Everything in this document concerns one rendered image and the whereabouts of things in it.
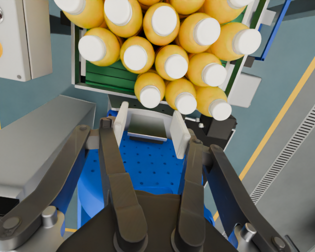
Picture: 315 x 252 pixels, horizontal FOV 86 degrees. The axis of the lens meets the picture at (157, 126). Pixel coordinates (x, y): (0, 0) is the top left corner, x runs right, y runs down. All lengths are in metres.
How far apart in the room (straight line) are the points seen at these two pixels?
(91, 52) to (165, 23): 0.13
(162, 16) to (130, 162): 0.28
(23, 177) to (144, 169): 0.56
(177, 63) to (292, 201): 2.71
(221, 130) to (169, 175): 0.22
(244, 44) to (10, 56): 0.39
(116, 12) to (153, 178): 0.30
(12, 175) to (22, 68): 0.54
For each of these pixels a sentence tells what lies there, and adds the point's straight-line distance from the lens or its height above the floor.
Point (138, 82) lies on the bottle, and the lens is 0.36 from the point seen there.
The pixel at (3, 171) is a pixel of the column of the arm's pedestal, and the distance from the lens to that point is 0.88.
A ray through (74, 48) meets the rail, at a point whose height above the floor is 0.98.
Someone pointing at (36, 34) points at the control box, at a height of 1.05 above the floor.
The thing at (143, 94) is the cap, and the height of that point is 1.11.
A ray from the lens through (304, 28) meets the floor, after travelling 1.85.
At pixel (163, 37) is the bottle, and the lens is 0.34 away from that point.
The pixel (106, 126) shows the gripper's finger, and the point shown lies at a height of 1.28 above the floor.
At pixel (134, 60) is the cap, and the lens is 0.31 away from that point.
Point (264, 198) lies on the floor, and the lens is 2.64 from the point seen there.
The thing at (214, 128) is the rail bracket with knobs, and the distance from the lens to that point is 0.50.
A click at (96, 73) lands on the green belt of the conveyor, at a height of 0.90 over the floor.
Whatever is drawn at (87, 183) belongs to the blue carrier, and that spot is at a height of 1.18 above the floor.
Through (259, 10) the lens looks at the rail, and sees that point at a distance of 0.52.
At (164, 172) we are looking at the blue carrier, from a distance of 0.38.
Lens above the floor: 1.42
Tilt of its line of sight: 64 degrees down
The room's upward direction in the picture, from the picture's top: 174 degrees clockwise
